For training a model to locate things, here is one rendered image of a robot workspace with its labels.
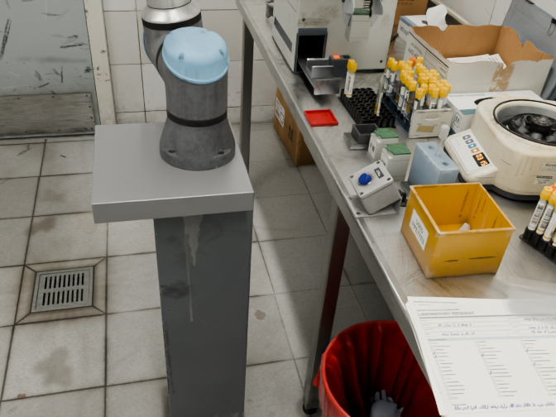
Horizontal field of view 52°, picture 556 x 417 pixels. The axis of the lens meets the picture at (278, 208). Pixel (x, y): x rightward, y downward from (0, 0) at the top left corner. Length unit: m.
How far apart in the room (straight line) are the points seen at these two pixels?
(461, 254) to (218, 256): 0.51
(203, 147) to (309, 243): 1.34
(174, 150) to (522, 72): 0.88
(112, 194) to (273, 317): 1.13
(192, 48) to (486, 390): 0.72
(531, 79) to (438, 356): 0.90
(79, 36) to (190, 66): 1.87
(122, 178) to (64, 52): 1.86
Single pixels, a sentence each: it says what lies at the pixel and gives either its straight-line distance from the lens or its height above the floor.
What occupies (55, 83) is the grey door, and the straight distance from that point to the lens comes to 2.99.
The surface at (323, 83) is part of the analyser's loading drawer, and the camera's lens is 1.47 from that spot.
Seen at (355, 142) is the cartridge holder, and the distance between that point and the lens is 1.30.
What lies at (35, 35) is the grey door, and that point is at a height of 0.53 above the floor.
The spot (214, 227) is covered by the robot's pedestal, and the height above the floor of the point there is 0.79.
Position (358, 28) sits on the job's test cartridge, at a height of 1.08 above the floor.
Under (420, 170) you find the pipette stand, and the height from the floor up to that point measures 0.94.
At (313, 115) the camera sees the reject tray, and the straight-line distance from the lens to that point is 1.42.
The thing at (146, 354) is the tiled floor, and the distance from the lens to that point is 1.98.
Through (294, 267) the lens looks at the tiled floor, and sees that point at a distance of 2.26.
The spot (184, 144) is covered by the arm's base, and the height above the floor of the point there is 0.97.
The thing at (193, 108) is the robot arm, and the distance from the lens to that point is 1.07.
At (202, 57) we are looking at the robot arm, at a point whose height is 1.13.
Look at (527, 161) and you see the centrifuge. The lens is 1.21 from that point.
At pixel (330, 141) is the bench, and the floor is 0.88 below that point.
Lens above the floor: 1.53
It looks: 37 degrees down
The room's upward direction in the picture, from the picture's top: 5 degrees clockwise
